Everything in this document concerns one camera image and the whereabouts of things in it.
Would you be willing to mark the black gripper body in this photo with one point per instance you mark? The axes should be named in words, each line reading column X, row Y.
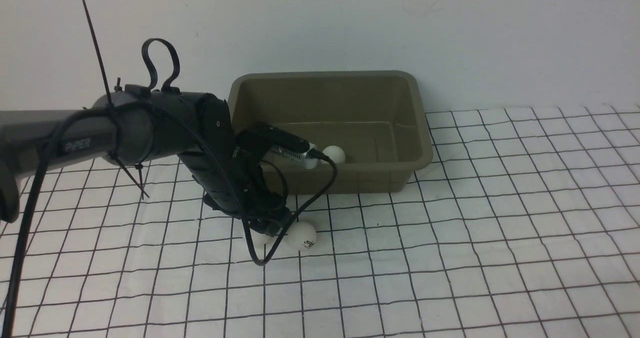
column 266, row 211

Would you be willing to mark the white ball with side logo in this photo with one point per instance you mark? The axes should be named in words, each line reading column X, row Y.
column 301, row 236

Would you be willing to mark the plain white table-tennis ball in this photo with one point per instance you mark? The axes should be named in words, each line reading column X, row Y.
column 335, row 153

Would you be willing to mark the white ball with top logo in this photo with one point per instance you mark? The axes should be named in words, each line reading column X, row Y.
column 259, row 240

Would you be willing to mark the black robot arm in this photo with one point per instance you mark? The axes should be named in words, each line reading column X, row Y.
column 145, row 125

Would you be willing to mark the olive green plastic bin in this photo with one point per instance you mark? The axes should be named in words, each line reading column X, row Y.
column 376, row 117

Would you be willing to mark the white black-grid tablecloth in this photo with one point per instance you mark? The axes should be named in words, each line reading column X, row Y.
column 525, row 224

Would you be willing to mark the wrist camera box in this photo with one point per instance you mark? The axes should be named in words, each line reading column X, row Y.
column 261, row 138

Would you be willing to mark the black cable tie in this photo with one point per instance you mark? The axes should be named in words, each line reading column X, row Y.
column 110, row 106

